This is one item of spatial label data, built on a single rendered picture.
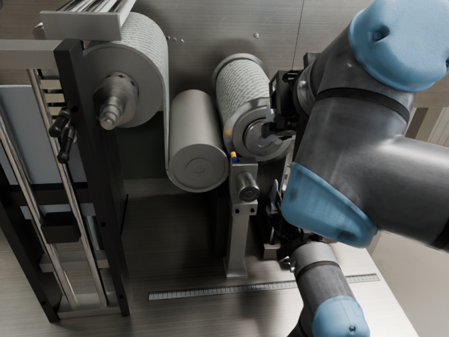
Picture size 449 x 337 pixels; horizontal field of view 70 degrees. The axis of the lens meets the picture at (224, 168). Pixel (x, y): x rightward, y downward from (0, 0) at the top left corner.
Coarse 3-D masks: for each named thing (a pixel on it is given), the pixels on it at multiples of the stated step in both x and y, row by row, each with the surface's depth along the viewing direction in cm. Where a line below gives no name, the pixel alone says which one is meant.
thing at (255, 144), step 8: (256, 120) 58; (264, 120) 57; (248, 128) 58; (256, 128) 57; (248, 136) 58; (256, 136) 58; (248, 144) 59; (256, 144) 60; (264, 144) 60; (272, 144) 60; (280, 144) 60; (256, 152) 61; (264, 152) 61; (272, 152) 61
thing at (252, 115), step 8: (248, 112) 57; (256, 112) 57; (264, 112) 57; (240, 120) 58; (248, 120) 58; (240, 128) 59; (240, 136) 60; (240, 144) 61; (288, 144) 62; (240, 152) 62; (248, 152) 62; (280, 152) 63; (264, 160) 64
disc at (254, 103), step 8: (248, 104) 57; (256, 104) 57; (264, 104) 57; (240, 112) 57; (232, 120) 58; (224, 128) 59; (232, 128) 59; (224, 136) 60; (232, 136) 60; (224, 144) 61; (232, 144) 61; (288, 152) 64; (272, 160) 65
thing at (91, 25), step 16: (80, 0) 53; (96, 0) 52; (112, 0) 63; (128, 0) 59; (48, 16) 43; (64, 16) 43; (80, 16) 43; (96, 16) 43; (112, 16) 44; (48, 32) 44; (64, 32) 44; (80, 32) 44; (96, 32) 44; (112, 32) 45
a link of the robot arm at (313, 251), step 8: (296, 248) 55; (304, 248) 53; (312, 248) 52; (320, 248) 52; (328, 248) 53; (296, 256) 53; (304, 256) 52; (312, 256) 51; (320, 256) 51; (328, 256) 51; (296, 264) 53; (304, 264) 51; (296, 272) 52
